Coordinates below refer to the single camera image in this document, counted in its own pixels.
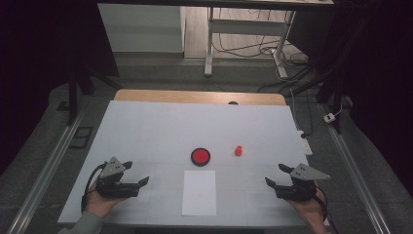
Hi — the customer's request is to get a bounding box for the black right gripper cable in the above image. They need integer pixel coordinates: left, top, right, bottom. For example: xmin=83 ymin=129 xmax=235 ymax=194
xmin=313 ymin=184 xmax=341 ymax=234

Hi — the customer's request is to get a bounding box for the white desk frame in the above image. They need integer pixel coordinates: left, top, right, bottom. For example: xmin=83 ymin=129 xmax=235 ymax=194
xmin=204 ymin=6 xmax=298 ymax=79

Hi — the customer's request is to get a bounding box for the person's right hand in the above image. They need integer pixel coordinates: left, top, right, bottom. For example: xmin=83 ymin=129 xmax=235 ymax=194
xmin=286 ymin=188 xmax=327 ymax=228

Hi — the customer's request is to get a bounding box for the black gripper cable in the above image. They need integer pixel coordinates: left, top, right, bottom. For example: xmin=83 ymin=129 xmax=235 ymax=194
xmin=80 ymin=161 xmax=109 ymax=213
xmin=313 ymin=184 xmax=341 ymax=234

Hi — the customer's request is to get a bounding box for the white paper sheet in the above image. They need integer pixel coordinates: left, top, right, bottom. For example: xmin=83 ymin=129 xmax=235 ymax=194
xmin=181 ymin=170 xmax=217 ymax=216

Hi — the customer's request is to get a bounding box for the tangle of floor cables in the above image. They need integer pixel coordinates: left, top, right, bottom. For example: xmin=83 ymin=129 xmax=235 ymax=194
xmin=212 ymin=8 xmax=315 ymax=94

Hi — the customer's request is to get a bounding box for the metal floor rail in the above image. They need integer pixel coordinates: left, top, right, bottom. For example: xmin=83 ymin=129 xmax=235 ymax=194
xmin=319 ymin=103 xmax=394 ymax=234
xmin=6 ymin=106 xmax=86 ymax=234

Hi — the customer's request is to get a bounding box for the white power strip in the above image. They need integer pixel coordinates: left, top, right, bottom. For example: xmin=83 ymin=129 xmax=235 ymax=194
xmin=297 ymin=130 xmax=314 ymax=156

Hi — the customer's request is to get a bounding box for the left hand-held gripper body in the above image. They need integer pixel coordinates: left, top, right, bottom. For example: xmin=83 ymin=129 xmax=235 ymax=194
xmin=94 ymin=156 xmax=141 ymax=199

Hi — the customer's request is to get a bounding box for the person's left hand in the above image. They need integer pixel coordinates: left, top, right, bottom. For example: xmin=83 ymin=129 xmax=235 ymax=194
xmin=85 ymin=181 xmax=129 ymax=218

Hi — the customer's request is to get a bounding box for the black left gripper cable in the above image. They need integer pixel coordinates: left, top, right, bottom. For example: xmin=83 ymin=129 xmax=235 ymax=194
xmin=80 ymin=161 xmax=109 ymax=213

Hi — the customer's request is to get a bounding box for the dark curtain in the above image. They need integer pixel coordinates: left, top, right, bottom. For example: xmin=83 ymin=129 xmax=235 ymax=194
xmin=286 ymin=0 xmax=413 ymax=198
xmin=0 ymin=0 xmax=120 ymax=178

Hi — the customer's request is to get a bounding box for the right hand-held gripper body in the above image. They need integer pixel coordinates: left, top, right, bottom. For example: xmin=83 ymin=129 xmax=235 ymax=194
xmin=275 ymin=163 xmax=331 ymax=203

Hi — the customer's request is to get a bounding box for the black stand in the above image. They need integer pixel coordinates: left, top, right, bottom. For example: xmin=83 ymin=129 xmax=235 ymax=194
xmin=66 ymin=62 xmax=124 ymax=127
xmin=282 ymin=9 xmax=374 ymax=135

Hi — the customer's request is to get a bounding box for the red round dish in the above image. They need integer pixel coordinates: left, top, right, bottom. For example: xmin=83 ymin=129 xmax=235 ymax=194
xmin=190 ymin=147 xmax=211 ymax=168

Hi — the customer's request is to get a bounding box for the light grey board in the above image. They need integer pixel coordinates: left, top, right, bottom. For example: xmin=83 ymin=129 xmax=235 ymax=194
xmin=96 ymin=3 xmax=185 ymax=54

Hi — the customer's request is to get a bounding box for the large white table mat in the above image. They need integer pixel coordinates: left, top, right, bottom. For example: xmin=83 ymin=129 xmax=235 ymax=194
xmin=57 ymin=99 xmax=329 ymax=228

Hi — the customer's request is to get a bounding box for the black floor plate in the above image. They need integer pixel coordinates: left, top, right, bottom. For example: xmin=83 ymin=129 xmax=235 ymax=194
xmin=68 ymin=126 xmax=94 ymax=150

